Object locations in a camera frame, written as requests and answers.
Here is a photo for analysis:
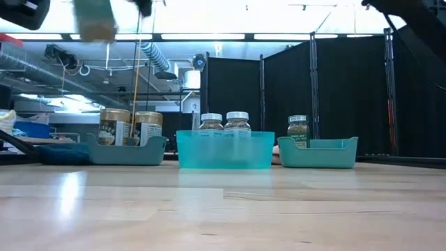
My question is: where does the spice jar white lid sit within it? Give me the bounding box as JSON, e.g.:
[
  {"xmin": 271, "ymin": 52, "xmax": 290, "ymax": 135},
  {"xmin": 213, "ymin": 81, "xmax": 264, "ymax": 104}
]
[
  {"xmin": 224, "ymin": 111, "xmax": 252, "ymax": 132},
  {"xmin": 197, "ymin": 112, "xmax": 224, "ymax": 132}
]

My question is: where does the black ceiling-hung device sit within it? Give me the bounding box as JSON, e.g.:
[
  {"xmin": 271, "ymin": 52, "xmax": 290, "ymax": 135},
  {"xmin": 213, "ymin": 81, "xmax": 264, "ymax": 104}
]
[{"xmin": 44, "ymin": 44, "xmax": 79, "ymax": 70}]

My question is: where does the blue round device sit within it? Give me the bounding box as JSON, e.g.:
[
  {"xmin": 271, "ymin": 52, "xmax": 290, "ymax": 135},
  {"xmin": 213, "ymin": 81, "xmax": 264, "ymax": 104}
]
[{"xmin": 192, "ymin": 53, "xmax": 208, "ymax": 70}]

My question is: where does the white cylinder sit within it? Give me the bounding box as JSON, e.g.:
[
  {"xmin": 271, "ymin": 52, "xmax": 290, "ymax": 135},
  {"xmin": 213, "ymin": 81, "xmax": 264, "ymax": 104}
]
[{"xmin": 183, "ymin": 69, "xmax": 202, "ymax": 90}]

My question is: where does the white yellow bag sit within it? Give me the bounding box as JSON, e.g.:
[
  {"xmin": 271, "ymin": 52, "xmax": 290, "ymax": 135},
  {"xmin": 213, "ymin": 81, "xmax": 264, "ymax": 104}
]
[{"xmin": 0, "ymin": 109, "xmax": 17, "ymax": 137}]

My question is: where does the blue storage box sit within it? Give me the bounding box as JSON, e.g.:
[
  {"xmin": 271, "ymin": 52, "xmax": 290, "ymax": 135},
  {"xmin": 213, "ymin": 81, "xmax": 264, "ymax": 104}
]
[{"xmin": 13, "ymin": 120, "xmax": 52, "ymax": 139}]

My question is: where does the wooden workbench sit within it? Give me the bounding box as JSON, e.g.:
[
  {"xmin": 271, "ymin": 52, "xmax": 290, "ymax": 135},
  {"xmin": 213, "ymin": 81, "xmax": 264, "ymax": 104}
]
[{"xmin": 0, "ymin": 134, "xmax": 79, "ymax": 156}]

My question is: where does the navy blue cloth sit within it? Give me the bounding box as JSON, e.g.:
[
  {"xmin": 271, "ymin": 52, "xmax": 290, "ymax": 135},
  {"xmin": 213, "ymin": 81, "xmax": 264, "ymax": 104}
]
[{"xmin": 34, "ymin": 142, "xmax": 92, "ymax": 166}]

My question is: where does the blue-grey plastic bin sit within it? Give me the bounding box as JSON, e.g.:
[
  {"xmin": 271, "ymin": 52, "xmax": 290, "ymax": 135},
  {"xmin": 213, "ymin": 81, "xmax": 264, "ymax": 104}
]
[{"xmin": 86, "ymin": 132, "xmax": 167, "ymax": 167}]

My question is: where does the translucent turquoise plastic bin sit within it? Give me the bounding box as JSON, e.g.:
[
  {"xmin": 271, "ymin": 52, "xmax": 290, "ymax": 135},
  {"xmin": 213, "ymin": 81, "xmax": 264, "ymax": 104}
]
[{"xmin": 176, "ymin": 130, "xmax": 276, "ymax": 171}]

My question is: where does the grey partition pole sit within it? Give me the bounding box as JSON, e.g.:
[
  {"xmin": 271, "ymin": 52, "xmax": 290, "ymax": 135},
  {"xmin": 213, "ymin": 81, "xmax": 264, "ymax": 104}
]
[
  {"xmin": 309, "ymin": 31, "xmax": 321, "ymax": 140},
  {"xmin": 383, "ymin": 26, "xmax": 400, "ymax": 157}
]

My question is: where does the teal plastic bin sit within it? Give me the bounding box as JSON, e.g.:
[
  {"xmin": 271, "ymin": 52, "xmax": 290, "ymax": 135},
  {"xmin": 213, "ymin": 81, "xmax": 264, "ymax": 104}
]
[{"xmin": 277, "ymin": 135, "xmax": 359, "ymax": 169}]

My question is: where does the blue white flexible hose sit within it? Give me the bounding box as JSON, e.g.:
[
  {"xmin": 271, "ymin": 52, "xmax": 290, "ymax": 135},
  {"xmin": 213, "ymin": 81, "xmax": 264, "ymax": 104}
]
[{"xmin": 140, "ymin": 41, "xmax": 171, "ymax": 73}]

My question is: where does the silver ventilation duct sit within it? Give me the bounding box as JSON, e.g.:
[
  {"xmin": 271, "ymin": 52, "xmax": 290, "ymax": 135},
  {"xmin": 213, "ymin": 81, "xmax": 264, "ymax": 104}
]
[{"xmin": 0, "ymin": 41, "xmax": 119, "ymax": 109}]

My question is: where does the yellow hanging cable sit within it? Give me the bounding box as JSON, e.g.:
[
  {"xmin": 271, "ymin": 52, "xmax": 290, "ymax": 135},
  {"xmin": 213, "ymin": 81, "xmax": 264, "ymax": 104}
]
[{"xmin": 129, "ymin": 38, "xmax": 143, "ymax": 139}]

